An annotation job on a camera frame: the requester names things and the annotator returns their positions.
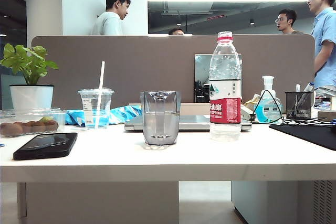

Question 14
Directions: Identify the mineral water bottle red label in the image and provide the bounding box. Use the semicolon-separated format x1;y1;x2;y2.
208;31;243;142

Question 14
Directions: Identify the clear glass mug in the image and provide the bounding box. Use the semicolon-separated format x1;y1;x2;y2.
140;90;181;151

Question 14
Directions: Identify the blue hand sanitizer pump bottle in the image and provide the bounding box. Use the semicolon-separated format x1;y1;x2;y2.
254;76;284;124

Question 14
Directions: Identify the silver laptop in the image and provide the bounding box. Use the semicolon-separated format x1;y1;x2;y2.
124;114;253;132

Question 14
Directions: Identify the silver framed mirror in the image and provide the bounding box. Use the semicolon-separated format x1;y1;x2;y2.
194;54;243;103

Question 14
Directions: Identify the blue white plastic bag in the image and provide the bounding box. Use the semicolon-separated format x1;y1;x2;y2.
65;104;142;126

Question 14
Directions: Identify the brown desk partition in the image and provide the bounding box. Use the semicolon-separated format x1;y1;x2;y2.
31;34;316;110

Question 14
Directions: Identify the seated man behind partition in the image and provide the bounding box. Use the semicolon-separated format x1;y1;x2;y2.
168;27;185;36

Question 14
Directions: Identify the white drinking straw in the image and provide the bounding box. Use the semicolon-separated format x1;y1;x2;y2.
94;61;106;130

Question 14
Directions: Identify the clear plastic lidded cup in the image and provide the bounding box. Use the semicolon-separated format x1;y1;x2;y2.
77;88;116;130

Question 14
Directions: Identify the white stapler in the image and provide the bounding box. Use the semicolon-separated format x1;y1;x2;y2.
240;104;257;122

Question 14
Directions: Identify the yellow crumpled wrapper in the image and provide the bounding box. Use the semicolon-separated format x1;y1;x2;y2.
245;94;260;105

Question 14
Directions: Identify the man in white t-shirt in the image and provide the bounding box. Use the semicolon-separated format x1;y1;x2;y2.
90;0;131;36

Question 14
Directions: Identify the clear plastic fruit container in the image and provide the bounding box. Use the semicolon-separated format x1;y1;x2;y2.
0;107;68;138

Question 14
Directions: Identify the white table support panel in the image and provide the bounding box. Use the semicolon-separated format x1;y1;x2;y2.
17;181;180;224

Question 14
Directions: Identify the black mesh pen holder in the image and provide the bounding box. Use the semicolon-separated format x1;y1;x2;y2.
285;91;316;120

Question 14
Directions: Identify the black smartphone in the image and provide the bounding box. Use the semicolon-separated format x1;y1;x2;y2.
13;132;78;161

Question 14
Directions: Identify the white plant pot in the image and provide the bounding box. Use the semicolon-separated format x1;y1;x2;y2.
9;84;55;112

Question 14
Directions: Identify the white blue marker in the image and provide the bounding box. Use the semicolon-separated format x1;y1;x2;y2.
301;81;315;93

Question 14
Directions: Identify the man with glasses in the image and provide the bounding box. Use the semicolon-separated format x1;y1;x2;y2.
275;8;305;35

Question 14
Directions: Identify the green leafy plant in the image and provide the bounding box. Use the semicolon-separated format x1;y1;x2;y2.
0;43;59;86

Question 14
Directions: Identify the black mouse mat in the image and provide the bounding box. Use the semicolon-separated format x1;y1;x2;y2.
269;123;336;151

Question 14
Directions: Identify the grey vented cabinet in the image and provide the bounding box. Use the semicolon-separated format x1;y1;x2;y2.
231;180;336;224

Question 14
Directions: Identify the black desk cable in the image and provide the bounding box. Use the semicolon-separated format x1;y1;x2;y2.
249;89;336;126

